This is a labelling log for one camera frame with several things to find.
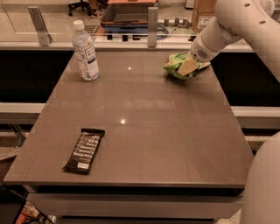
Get left metal glass post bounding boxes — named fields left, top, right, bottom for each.
left=28, top=6, right=53, bottom=46

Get green rice chip bag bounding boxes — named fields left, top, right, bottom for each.
left=164, top=52, right=210, bottom=81

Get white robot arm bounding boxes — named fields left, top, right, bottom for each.
left=178, top=0, right=280, bottom=224

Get grey open crate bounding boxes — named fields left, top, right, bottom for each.
left=101, top=3, right=153, bottom=25

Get black snack bar wrapper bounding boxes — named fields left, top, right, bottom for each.
left=63, top=128, right=105, bottom=175

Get metal glass post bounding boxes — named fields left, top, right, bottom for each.
left=147, top=7, right=158, bottom=47
left=28, top=6, right=53, bottom=46

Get clear plastic water bottle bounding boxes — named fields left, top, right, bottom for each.
left=72, top=20, right=99, bottom=81

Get colourful items under table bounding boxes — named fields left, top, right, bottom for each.
left=15, top=201, right=58, bottom=224

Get cardboard box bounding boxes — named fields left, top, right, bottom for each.
left=192, top=0, right=217, bottom=32

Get black office chair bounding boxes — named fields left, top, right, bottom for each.
left=68, top=0, right=102, bottom=18

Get centre metal glass post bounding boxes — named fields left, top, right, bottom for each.
left=147, top=7, right=158, bottom=47

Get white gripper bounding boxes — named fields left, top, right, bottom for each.
left=178, top=30, right=222, bottom=76

